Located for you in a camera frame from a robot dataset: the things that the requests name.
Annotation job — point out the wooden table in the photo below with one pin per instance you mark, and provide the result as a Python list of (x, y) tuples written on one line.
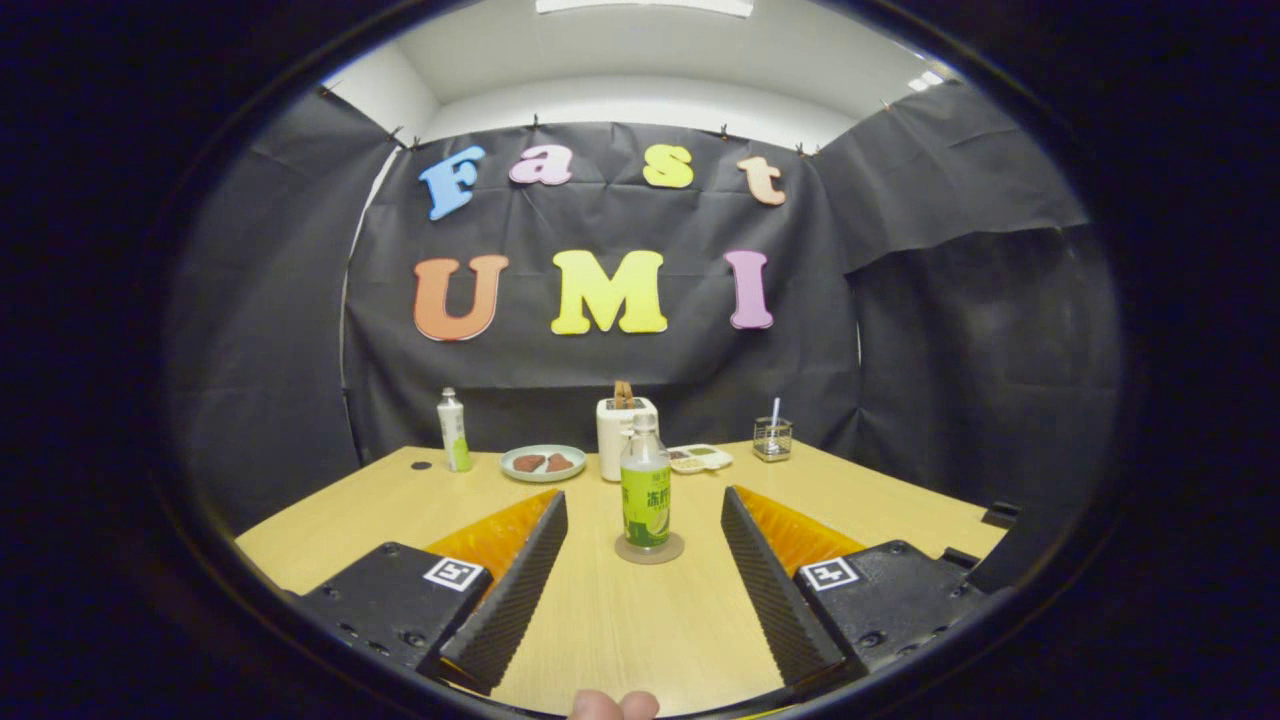
[(620, 630)]

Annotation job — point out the white compartment tray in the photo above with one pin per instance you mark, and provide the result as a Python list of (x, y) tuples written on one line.
[(702, 458)]

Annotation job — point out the ceiling light panel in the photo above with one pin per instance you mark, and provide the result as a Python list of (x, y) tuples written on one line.
[(640, 6)]

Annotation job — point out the brown bread slice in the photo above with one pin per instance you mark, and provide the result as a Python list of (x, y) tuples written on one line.
[(623, 392)]

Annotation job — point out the brown food slice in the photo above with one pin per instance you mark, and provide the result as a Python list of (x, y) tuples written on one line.
[(560, 463), (529, 463)]

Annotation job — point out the round brown coaster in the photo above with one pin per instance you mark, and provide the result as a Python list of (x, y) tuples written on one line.
[(672, 552)]

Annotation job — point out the black table edge clamp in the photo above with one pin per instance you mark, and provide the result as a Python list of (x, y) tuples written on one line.
[(1000, 515)]

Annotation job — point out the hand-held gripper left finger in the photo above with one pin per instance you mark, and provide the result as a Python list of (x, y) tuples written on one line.
[(510, 600)]

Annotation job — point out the white toaster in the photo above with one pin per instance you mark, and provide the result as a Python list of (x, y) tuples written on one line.
[(608, 445)]

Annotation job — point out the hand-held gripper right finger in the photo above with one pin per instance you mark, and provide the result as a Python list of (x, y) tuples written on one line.
[(775, 600)]

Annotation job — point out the pale green plate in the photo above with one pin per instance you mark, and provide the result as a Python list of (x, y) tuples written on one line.
[(543, 476)]

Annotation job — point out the black backdrop cloth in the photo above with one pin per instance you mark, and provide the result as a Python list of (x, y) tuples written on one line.
[(850, 350)]

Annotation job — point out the green label juice bottle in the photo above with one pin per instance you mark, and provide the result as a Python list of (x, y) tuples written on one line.
[(646, 505)]

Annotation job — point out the capped white green bottle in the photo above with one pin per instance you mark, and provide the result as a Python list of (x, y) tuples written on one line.
[(453, 435)]

